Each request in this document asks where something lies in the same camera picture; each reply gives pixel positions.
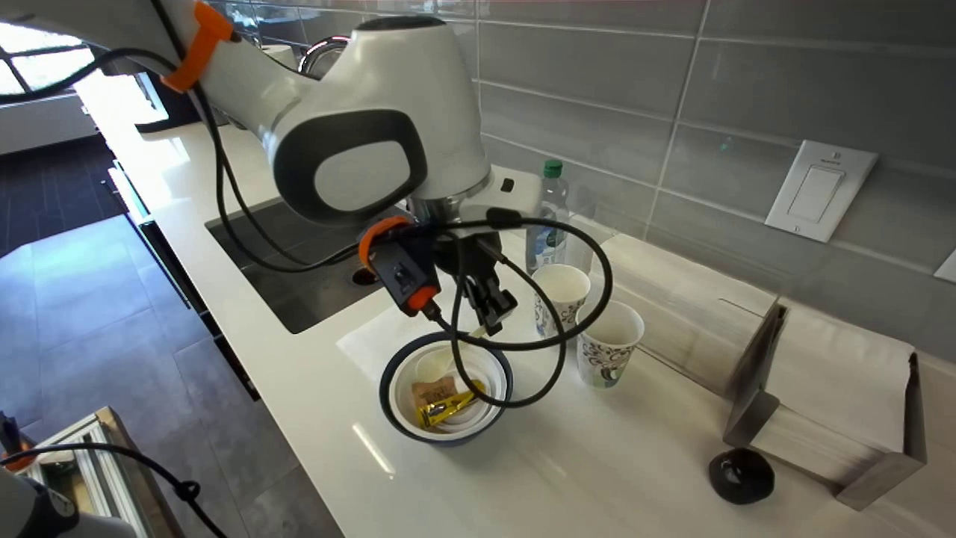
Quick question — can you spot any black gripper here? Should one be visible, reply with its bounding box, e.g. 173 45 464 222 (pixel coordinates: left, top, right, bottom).
424 198 521 337

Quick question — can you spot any patterned white paper cup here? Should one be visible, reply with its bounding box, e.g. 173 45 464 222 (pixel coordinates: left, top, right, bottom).
532 259 596 346
575 295 650 392

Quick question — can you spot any yellow packet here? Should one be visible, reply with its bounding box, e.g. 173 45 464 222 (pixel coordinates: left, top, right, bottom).
412 386 485 431

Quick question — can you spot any green cap water bottle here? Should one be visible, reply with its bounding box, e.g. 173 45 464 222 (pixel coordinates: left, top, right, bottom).
523 157 578 274

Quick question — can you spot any white bowl dark rim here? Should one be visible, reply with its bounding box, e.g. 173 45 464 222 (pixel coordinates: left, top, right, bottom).
378 328 515 449

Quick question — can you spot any steel kitchen sink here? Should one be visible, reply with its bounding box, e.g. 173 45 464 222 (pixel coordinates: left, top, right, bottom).
203 198 390 337

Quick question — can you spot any black round object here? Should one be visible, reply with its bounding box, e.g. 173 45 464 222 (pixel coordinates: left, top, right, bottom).
705 446 778 507

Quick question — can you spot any dark floor mat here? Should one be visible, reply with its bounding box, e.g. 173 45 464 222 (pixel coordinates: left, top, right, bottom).
0 131 133 259

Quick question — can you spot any black orange wrist camera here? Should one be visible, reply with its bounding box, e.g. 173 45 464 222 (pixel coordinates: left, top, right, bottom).
355 208 442 320

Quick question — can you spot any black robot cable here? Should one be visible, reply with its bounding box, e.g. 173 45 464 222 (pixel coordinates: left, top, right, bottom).
0 42 617 408

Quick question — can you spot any white light switch plate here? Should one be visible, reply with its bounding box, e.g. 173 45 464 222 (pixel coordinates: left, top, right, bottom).
762 136 881 246

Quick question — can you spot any thin black cable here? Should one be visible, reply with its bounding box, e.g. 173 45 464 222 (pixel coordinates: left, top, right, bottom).
0 441 230 538

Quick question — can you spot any orange cable strap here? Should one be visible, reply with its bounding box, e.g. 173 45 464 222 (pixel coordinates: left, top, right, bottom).
161 0 239 99

